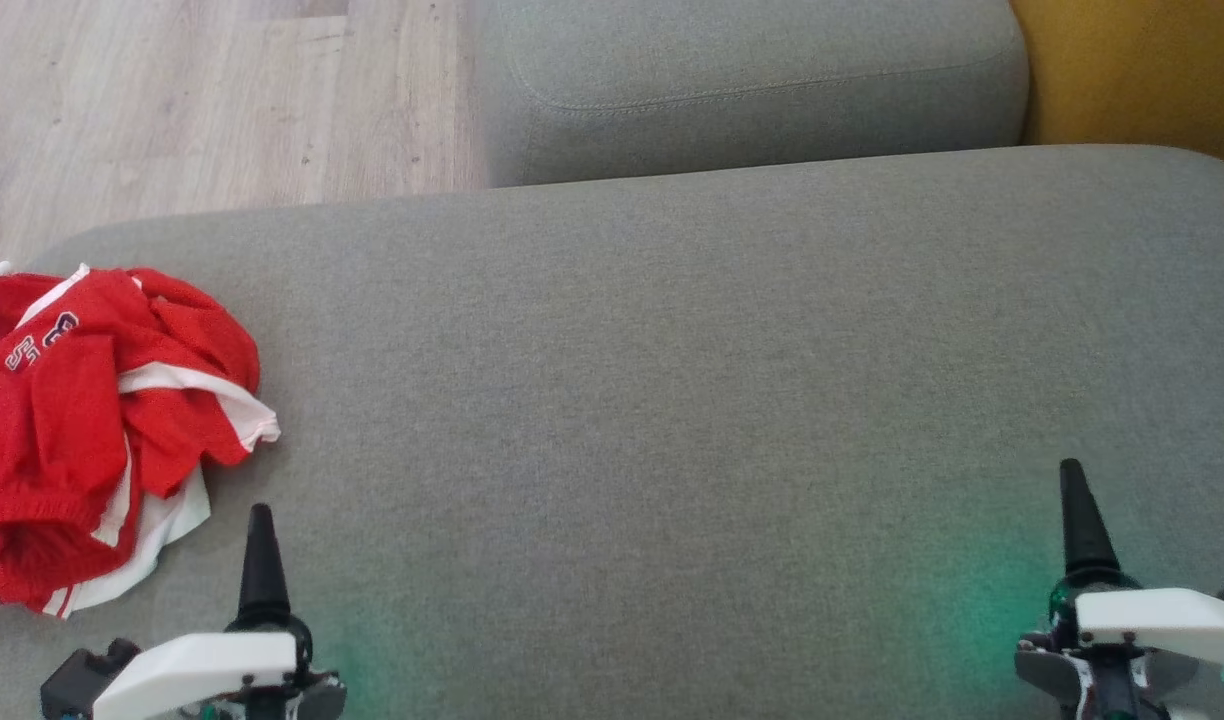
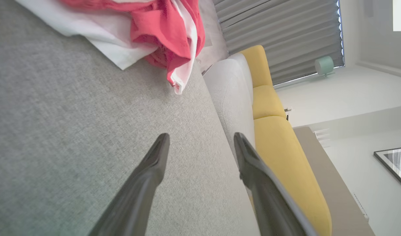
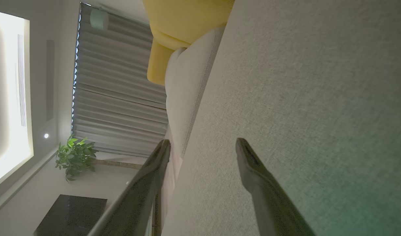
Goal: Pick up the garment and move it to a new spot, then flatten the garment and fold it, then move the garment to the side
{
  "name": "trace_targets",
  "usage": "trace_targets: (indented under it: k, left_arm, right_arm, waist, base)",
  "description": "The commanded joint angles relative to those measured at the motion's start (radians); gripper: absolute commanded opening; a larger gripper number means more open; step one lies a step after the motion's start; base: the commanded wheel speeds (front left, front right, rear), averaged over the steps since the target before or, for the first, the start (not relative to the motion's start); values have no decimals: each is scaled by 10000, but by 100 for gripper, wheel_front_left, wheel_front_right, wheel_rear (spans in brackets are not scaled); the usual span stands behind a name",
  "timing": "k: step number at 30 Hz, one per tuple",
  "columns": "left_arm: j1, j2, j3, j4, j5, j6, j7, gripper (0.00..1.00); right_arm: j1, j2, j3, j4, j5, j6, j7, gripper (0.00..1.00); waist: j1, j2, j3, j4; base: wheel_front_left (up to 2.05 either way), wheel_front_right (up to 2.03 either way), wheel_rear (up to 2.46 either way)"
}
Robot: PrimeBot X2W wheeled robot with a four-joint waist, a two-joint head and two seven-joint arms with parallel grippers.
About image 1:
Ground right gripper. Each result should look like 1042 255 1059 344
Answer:
1015 459 1224 720

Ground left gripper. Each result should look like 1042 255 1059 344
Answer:
40 503 349 720

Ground red and white basketball jersey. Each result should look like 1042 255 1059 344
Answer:
0 262 281 617

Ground mustard yellow pillow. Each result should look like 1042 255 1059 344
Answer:
1007 0 1224 173

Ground grey sofa back cushion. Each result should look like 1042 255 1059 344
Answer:
475 0 1031 189

